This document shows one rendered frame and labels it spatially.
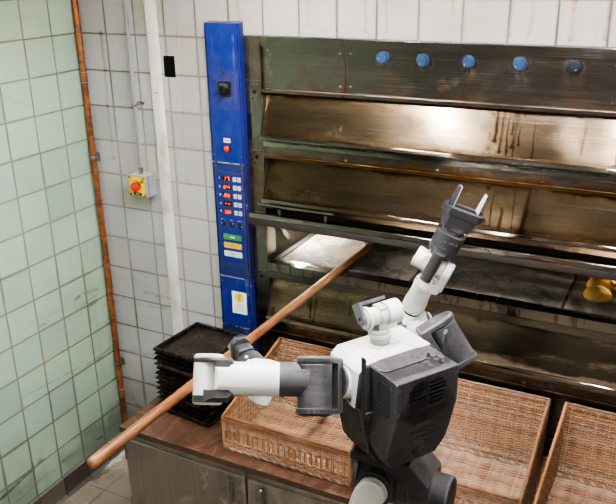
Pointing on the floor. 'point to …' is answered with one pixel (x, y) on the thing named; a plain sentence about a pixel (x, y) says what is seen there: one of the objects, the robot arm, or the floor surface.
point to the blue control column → (226, 115)
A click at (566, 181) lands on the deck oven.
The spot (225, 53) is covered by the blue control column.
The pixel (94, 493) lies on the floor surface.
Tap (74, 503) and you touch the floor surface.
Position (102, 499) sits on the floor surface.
